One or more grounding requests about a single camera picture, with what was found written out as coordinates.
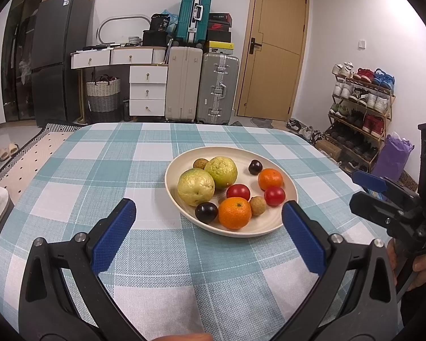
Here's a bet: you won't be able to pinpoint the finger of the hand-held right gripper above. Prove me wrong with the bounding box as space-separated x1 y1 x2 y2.
351 170 417 204
349 192 411 234

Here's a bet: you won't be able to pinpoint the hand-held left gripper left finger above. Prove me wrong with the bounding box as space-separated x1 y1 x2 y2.
19 198 144 341

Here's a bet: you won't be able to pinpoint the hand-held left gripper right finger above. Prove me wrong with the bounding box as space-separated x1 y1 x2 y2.
275 201 400 341

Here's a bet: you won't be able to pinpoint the cream round plate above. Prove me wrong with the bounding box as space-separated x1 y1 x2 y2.
164 146 299 237

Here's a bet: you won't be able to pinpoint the red tomato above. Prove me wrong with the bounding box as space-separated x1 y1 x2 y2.
264 186 286 207
226 184 251 201

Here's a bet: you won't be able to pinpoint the orange mandarin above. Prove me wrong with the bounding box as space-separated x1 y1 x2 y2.
258 168 284 191
218 197 252 230

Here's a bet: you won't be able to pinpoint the yellow guava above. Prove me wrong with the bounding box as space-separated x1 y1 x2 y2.
177 169 216 207

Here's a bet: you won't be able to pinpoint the green guava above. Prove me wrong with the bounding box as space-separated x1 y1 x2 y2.
204 156 238 190

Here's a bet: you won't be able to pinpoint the person's right forearm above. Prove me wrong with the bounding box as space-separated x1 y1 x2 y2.
399 280 426 341

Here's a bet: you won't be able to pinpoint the person's left hand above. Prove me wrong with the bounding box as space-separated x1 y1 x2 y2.
155 333 214 341

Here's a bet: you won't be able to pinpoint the purple bag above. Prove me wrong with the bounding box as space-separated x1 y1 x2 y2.
371 132 415 182

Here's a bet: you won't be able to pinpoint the brown cardboard box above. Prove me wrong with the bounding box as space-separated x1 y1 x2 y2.
315 138 342 160

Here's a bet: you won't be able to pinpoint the rows of racked shoes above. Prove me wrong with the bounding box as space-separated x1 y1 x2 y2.
328 62 396 171

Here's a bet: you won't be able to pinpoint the teal checkered tablecloth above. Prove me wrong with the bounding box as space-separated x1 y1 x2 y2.
0 122 403 341

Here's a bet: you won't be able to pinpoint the pile of sneakers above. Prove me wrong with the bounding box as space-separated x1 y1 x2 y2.
286 117 341 166

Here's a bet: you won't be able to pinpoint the wooden shoe rack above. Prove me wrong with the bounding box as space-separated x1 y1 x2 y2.
325 73 396 174

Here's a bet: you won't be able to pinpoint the black and white patterned rug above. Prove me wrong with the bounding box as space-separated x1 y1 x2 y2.
0 122 84 205

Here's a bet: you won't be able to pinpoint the woven laundry basket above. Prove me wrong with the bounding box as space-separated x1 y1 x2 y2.
85 74 122 122

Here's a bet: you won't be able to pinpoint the wooden door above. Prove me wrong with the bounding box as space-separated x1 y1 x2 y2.
233 0 310 121

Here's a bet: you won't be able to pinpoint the white drawer chest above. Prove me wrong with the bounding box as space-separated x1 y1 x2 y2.
129 65 168 117

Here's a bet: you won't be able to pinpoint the beige suitcase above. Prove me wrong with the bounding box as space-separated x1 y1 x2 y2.
164 45 204 123

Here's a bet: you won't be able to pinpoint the silver suitcase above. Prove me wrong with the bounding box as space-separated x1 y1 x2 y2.
197 53 240 126

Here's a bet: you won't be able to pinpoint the white dressing table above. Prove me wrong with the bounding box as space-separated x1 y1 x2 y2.
70 44 169 121

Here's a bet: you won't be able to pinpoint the dark grey refrigerator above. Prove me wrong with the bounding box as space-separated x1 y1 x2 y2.
31 0 94 128

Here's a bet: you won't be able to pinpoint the dark glass-door cabinet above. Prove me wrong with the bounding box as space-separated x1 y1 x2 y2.
2 0 54 125

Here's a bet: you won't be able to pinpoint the black storage box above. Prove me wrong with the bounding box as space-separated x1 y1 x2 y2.
142 30 168 47

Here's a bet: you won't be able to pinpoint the oval mirror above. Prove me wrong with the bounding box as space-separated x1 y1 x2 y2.
97 15 149 47

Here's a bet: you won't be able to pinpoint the plain black shoe box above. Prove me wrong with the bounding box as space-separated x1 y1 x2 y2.
206 30 232 43

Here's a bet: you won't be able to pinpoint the black printed bag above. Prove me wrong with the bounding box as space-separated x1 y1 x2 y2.
150 13 170 32

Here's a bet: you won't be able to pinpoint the blue plastic bag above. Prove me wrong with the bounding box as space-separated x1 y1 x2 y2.
161 8 180 38

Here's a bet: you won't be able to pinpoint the teal suitcase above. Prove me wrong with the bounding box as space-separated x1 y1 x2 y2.
175 0 214 47

